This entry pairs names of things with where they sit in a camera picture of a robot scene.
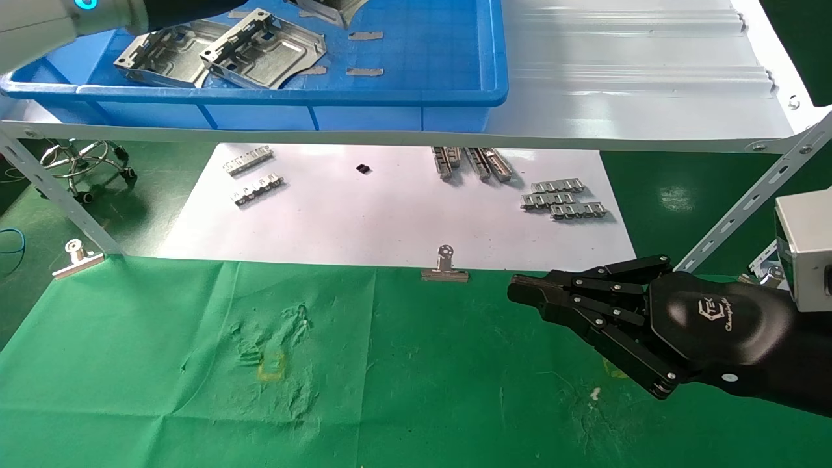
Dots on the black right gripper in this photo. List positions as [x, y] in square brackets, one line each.
[715, 325]

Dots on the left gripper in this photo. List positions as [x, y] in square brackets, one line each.
[188, 10]

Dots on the stamped sheet metal plate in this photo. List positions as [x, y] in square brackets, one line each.
[169, 58]
[328, 10]
[266, 55]

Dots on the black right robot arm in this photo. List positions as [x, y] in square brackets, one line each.
[806, 377]

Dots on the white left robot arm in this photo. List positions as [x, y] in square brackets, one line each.
[39, 26]

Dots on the grey tape strip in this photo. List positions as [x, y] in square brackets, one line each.
[240, 14]
[364, 72]
[317, 70]
[366, 36]

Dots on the stool wheeled base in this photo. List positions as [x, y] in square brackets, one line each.
[79, 160]

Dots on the green table cloth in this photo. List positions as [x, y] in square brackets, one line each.
[422, 390]

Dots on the blue plastic bin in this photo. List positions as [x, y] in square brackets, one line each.
[416, 58]

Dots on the white metal shelf rack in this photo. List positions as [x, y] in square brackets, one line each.
[650, 65]

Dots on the grey metal rail part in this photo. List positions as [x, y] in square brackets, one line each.
[442, 164]
[455, 157]
[499, 166]
[478, 165]

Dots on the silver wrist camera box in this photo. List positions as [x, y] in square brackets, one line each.
[806, 247]

